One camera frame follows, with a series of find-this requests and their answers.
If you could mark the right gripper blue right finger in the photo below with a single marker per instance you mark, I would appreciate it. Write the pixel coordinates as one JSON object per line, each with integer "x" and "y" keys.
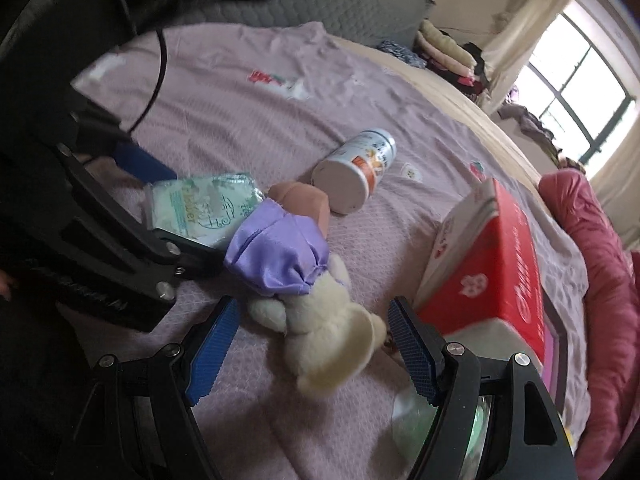
{"x": 420, "y": 346}

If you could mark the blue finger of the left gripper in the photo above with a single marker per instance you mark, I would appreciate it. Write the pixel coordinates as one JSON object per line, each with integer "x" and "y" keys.
{"x": 140, "y": 164}

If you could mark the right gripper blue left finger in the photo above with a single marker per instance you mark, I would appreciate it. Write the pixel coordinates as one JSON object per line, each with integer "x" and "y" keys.
{"x": 206, "y": 346}

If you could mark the green wet wipes pack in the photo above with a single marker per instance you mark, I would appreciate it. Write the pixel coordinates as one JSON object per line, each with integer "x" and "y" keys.
{"x": 205, "y": 210}

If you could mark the cream bunny plush keychain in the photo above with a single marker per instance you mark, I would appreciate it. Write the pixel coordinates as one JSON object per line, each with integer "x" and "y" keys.
{"x": 328, "y": 337}

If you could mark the purple satin scrunchie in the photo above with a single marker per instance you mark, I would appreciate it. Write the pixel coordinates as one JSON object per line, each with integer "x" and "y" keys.
{"x": 276, "y": 252}

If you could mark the red tissue pack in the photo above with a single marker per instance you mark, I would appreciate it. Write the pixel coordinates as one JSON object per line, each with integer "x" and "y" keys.
{"x": 481, "y": 285}

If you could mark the pink book in tray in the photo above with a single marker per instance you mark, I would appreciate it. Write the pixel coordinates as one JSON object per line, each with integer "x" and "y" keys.
{"x": 549, "y": 367}

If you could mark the dark shallow tray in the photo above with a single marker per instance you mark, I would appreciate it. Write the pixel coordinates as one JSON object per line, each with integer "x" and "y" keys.
{"x": 554, "y": 322}

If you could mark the peach makeup sponge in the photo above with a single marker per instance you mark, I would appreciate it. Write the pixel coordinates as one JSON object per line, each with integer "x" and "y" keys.
{"x": 304, "y": 200}

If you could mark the white cylindrical bottle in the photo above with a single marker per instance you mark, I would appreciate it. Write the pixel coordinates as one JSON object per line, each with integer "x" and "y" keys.
{"x": 350, "y": 174}

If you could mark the pink folded quilt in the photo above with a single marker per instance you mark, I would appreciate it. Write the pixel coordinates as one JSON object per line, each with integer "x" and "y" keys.
{"x": 612, "y": 319}

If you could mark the grey quilted headboard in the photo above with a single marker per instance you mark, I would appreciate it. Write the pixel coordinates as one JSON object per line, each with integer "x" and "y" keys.
{"x": 367, "y": 22}

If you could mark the stack of folded clothes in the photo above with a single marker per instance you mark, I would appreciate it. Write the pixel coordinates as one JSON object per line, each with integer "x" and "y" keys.
{"x": 462, "y": 65}

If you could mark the window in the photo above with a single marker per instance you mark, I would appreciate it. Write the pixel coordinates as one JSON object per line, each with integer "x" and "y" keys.
{"x": 576, "y": 94}

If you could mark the cream curtain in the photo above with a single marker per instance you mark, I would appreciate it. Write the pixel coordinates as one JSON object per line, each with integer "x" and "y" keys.
{"x": 510, "y": 50}

